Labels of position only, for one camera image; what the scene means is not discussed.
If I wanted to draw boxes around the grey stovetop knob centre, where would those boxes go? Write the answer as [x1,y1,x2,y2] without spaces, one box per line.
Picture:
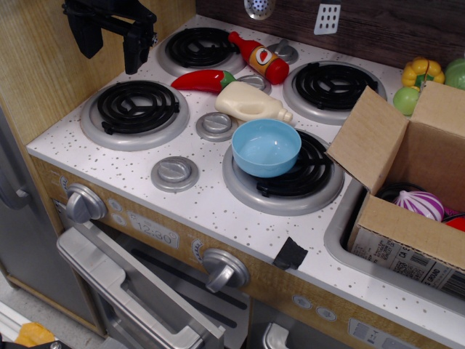
[237,74,272,95]

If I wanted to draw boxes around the metal hanging strainer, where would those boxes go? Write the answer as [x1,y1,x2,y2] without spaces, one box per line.
[243,0,276,20]

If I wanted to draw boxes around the metal hanging spatula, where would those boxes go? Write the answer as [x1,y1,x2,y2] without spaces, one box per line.
[314,0,341,36]

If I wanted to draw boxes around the purple white toy onion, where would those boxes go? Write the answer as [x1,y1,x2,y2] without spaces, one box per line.
[392,190,445,222]

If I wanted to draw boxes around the yellow object on floor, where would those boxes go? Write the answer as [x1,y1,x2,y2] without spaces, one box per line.
[14,322,55,348]

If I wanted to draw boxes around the yellow toy bell pepper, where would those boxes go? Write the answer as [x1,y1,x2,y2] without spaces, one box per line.
[401,57,445,91]

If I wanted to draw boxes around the grey right oven dial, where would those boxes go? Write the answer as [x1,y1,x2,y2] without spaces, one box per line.
[203,248,250,293]

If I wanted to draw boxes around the green toy vegetable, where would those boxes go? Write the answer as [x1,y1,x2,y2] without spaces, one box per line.
[445,58,465,90]

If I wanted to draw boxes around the cream toy jug bottle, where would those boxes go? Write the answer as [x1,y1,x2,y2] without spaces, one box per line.
[214,81,293,123]

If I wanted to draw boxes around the red toy ketchup bottle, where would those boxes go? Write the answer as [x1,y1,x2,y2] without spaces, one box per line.
[228,31,290,85]

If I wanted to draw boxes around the grey oven dial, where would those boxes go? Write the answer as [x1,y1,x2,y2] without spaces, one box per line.
[203,248,250,293]
[66,183,108,224]

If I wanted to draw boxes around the grey stovetop knob middle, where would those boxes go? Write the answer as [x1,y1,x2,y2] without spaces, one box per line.
[195,112,238,142]

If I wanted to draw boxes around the grey stovetop knob back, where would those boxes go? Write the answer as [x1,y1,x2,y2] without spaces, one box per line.
[267,39,299,65]

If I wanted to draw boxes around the black front-right burner coil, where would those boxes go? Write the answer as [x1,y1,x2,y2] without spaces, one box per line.
[256,130,333,197]

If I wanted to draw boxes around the red toy in box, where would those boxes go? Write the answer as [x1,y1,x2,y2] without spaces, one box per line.
[442,215,465,232]

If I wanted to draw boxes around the digital clock display panel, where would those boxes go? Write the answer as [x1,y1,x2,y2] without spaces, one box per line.
[126,211,179,249]

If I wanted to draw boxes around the grey left oven dial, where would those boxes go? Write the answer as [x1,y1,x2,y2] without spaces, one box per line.
[66,183,108,224]

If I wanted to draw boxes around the brown cardboard box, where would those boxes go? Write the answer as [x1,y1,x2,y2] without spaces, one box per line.
[328,82,464,297]

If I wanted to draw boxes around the grey stovetop knob front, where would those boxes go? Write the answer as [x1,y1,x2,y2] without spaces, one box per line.
[150,156,200,193]

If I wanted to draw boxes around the green toy apple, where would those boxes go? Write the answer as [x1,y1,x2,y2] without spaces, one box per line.
[393,87,420,116]

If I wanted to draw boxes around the black back-left burner coil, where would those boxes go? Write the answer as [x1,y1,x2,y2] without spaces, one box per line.
[165,27,239,68]

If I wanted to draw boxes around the light blue plastic bowl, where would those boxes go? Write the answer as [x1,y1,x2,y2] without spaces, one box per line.
[232,119,302,178]

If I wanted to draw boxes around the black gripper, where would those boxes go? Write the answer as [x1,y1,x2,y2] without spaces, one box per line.
[62,1,157,75]

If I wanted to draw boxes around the grey toy fridge door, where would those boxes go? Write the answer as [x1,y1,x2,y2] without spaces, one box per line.
[1,116,96,326]

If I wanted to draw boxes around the grey lower cabinet handle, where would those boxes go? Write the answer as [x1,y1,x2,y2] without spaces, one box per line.
[262,323,289,349]

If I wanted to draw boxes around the grey stovetop knob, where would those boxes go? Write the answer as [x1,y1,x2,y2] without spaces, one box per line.
[195,112,238,142]
[237,74,272,95]
[150,156,200,193]
[267,39,299,65]

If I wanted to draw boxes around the red toy chili pepper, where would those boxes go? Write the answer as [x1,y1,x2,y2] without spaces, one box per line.
[171,69,236,94]

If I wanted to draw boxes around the grey oven door handle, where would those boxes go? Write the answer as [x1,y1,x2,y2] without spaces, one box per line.
[57,227,225,348]

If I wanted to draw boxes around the grey toy sink basin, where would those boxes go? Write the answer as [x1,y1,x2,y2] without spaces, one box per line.
[324,180,464,316]

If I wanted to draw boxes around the black back-right burner coil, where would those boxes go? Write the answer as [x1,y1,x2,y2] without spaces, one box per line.
[295,63,379,111]

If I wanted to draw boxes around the black front-left burner coil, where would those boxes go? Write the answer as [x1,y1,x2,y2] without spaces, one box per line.
[97,81,180,135]

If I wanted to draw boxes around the black tape piece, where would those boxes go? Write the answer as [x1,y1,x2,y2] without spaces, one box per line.
[272,237,308,270]

